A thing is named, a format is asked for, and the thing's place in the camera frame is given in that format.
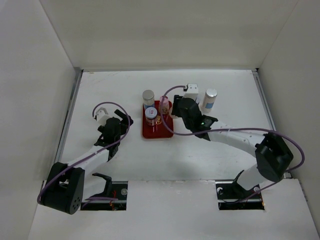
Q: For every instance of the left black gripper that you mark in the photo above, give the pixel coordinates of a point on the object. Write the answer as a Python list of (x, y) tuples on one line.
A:
[(124, 122)]

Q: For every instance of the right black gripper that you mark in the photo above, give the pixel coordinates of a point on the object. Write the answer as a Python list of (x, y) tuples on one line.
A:
[(176, 109)]

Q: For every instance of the pink lid spice jar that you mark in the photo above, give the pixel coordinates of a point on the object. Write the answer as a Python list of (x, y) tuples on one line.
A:
[(164, 105)]

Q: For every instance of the white lid small jar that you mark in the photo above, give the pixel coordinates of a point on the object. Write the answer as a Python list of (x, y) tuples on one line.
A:
[(151, 116)]

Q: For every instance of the tall silver lid spice jar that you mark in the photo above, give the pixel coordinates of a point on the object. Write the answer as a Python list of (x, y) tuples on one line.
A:
[(209, 99)]

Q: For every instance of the silver lid blue label jar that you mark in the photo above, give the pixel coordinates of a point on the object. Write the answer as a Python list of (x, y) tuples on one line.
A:
[(148, 99)]

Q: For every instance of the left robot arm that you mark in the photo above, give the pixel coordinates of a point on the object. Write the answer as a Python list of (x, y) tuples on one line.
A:
[(73, 185)]

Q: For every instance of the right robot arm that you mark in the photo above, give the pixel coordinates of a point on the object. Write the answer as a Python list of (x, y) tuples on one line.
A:
[(271, 153)]

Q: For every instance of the red rectangular tray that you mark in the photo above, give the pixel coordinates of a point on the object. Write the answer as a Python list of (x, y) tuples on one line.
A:
[(158, 131)]

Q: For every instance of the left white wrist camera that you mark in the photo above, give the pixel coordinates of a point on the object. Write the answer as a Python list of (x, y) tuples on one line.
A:
[(101, 114)]

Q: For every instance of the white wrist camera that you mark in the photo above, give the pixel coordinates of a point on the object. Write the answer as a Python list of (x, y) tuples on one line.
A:
[(191, 91), (101, 114)]

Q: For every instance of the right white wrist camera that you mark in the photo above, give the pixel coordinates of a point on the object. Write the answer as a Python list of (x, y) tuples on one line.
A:
[(191, 91)]

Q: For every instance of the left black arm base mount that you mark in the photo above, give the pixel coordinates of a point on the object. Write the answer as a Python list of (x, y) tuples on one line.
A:
[(107, 185)]

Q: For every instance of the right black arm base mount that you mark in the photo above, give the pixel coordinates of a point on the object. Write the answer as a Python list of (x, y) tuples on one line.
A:
[(243, 186)]

